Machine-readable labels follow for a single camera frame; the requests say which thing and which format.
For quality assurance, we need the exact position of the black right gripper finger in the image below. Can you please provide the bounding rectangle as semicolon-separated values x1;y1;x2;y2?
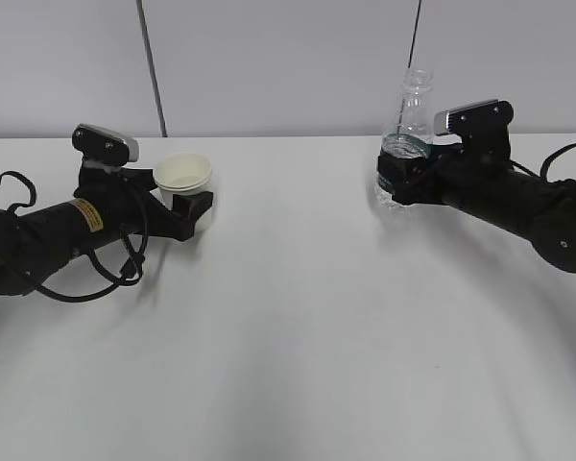
376;151;433;202

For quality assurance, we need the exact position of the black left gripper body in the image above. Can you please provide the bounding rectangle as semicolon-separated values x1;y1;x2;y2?
68;160;195;250

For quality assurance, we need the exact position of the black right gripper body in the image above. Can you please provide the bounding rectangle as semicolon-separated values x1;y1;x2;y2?
398;137;514;209

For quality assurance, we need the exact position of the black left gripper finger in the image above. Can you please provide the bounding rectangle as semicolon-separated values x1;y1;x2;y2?
172;191;214;222
119;168;157;191

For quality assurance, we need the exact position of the white paper cup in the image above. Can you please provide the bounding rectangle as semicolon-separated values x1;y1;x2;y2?
153;153;216;233

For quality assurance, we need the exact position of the clear water bottle green label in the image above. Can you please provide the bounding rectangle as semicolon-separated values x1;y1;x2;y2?
375;67;433;211

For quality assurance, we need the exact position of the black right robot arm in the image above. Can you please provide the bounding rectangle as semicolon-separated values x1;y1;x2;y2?
377;133;576;274

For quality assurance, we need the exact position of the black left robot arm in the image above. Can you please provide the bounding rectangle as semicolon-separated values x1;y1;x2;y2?
0;166;213;303

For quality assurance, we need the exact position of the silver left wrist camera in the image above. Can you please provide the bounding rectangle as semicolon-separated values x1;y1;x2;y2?
71;124;139;167

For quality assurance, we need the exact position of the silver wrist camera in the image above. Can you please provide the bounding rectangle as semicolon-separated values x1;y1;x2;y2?
433;99;515;145
71;124;139;167

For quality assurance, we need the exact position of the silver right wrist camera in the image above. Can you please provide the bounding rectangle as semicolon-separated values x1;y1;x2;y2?
433;99;515;145

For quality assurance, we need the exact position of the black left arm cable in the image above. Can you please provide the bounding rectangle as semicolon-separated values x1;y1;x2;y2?
0;170;150;303

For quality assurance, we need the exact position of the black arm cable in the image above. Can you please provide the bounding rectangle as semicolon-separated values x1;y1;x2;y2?
0;170;150;303
511;141;576;186

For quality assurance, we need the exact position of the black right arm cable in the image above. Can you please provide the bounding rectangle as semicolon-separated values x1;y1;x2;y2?
511;141;576;186

